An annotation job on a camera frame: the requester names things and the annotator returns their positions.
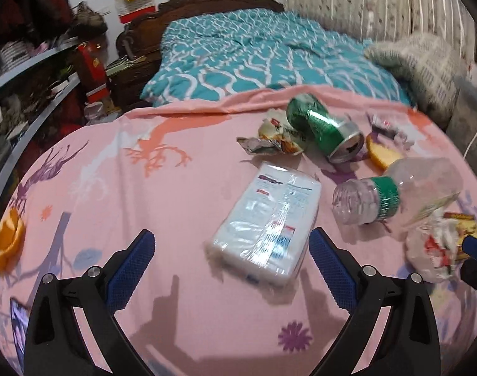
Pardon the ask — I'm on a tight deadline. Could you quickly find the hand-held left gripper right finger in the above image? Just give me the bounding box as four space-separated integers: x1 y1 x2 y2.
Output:
309 227 454 376

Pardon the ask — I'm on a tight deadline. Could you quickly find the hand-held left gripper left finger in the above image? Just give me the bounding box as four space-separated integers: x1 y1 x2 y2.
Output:
24 229 156 376

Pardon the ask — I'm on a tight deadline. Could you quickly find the yellow snack packet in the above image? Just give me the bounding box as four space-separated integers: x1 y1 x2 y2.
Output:
442 211 477 261

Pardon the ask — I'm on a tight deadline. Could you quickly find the clear plastic bottle green label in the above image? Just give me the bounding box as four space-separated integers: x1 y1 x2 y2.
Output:
332 157 464 228

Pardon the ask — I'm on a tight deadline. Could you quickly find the white tissue packet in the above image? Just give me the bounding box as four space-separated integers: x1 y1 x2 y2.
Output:
206 160 323 286

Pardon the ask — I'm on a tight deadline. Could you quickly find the crumpled white plastic bag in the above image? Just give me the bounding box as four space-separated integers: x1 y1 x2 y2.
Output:
405 213 464 283

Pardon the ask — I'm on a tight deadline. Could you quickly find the small orange peel piece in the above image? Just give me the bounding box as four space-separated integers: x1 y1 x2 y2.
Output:
366 134 404 172

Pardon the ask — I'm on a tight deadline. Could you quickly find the large orange peel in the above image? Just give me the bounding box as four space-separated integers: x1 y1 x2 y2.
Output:
0 207 27 273

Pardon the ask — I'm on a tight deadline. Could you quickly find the torn foil snack wrapper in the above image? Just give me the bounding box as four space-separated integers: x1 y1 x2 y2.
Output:
237 117 307 156

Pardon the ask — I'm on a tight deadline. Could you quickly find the small candy wrapper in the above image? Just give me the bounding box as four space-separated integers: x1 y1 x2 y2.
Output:
367 113 413 149

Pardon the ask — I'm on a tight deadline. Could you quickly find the green drink can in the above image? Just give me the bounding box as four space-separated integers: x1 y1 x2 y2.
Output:
286 94 365 164

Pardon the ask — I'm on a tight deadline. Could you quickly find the red cardboard box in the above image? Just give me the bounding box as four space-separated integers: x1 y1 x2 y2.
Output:
77 41 111 104

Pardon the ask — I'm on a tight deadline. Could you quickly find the stack of papers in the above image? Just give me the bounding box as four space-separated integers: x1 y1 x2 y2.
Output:
105 57 145 77

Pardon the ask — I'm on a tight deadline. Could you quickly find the cluttered shelf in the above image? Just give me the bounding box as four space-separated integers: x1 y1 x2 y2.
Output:
0 0 109 212

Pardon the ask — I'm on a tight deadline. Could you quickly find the teal patterned quilt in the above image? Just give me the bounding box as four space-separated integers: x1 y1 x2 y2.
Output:
140 8 413 107

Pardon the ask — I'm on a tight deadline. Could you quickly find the brown dried plant bundle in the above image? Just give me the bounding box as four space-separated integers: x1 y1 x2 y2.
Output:
72 2 108 36

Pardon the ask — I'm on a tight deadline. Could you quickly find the beige patterned curtain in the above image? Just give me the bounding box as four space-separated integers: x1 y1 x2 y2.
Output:
282 0 477 71

